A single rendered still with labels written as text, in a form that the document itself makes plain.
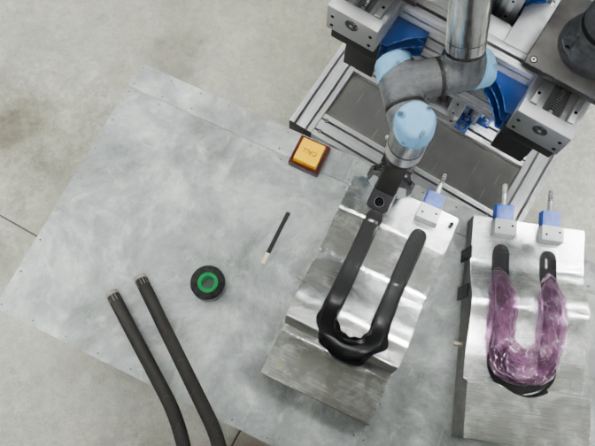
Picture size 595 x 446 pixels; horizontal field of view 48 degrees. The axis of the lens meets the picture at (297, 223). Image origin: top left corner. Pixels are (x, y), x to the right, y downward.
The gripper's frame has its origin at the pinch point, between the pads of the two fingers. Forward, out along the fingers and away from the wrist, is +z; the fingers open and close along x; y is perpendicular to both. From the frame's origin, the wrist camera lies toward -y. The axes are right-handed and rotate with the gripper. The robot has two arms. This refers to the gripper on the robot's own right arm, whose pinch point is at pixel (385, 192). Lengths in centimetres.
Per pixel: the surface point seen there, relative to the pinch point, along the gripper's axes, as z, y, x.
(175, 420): 2, -65, 20
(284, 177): 10.7, -3.2, 24.0
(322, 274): 0.2, -23.4, 4.9
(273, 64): 91, 63, 61
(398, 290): 2.6, -18.9, -11.8
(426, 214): -1.0, -1.2, -10.3
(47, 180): 91, -17, 115
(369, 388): 4.8, -40.8, -14.5
